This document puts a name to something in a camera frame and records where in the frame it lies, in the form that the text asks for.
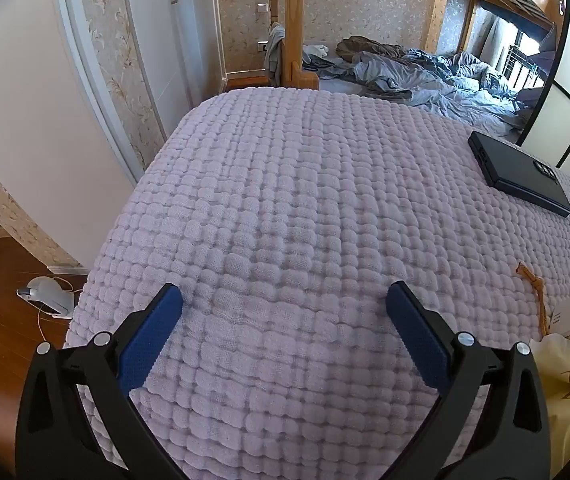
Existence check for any white wardrobe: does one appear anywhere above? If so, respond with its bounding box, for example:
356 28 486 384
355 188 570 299
122 0 226 126

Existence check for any brown garment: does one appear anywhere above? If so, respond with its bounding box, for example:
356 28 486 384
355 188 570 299
336 36 408 58

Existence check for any grey hanging towel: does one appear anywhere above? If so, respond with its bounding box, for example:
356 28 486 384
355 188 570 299
264 23 287 86

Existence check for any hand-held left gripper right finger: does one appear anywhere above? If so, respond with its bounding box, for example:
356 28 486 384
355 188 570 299
386 280 552 480

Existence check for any cream drawstring bag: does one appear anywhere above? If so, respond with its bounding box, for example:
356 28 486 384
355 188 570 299
529 335 570 480

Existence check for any brown cord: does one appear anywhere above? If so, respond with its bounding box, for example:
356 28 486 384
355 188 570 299
516 261 552 336

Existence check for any lilac quilted blanket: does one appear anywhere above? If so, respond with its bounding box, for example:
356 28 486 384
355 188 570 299
62 87 570 480

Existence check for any grey bed sheet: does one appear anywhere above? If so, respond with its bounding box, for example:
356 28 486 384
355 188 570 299
317 57 520 136

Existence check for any wooden bunk bed frame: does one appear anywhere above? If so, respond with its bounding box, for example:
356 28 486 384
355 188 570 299
225 0 570 92

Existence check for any black folding phone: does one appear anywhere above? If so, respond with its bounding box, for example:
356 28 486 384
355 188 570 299
467 130 570 218

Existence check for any grey blue duvet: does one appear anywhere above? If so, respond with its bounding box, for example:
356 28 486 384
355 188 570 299
355 49 546 136

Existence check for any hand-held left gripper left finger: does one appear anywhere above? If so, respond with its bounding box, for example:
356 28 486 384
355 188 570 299
14 282 184 480

